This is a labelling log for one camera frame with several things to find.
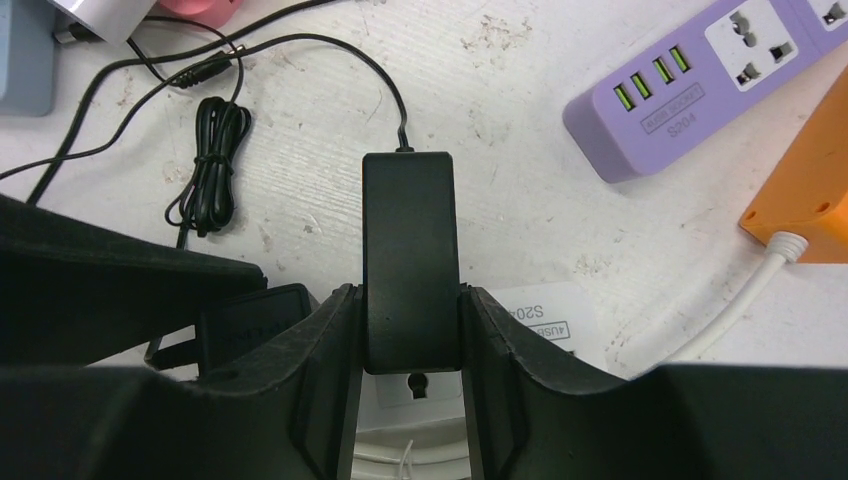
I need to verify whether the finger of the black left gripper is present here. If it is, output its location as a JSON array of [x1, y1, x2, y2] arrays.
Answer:
[[1, 197, 267, 366]]

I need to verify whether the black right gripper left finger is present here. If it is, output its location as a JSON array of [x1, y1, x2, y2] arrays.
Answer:
[[1, 284, 362, 479]]

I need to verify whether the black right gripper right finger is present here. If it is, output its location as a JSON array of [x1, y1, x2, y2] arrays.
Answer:
[[460, 286, 847, 479]]

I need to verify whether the black plug adapter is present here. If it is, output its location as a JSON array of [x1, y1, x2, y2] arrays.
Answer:
[[144, 283, 317, 376]]

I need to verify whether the white power strip cord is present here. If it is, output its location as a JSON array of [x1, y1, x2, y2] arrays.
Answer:
[[669, 231, 811, 364]]

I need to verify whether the orange power strip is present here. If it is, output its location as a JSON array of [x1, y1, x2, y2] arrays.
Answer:
[[739, 72, 847, 264]]

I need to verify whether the purple USB power strip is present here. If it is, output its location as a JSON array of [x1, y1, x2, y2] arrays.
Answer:
[[563, 0, 847, 183]]

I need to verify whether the black power adapter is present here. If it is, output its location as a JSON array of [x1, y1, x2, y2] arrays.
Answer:
[[362, 151, 461, 375]]

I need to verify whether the teal cube socket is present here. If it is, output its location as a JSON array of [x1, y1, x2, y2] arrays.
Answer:
[[1, 0, 56, 117]]

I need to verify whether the white plug adapter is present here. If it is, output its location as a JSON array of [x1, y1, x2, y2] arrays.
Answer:
[[50, 0, 157, 44]]

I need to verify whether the pink round socket base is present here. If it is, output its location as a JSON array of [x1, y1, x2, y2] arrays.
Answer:
[[157, 0, 243, 28]]

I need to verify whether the black barrel connector cable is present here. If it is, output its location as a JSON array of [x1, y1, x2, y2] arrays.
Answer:
[[0, 0, 415, 250]]

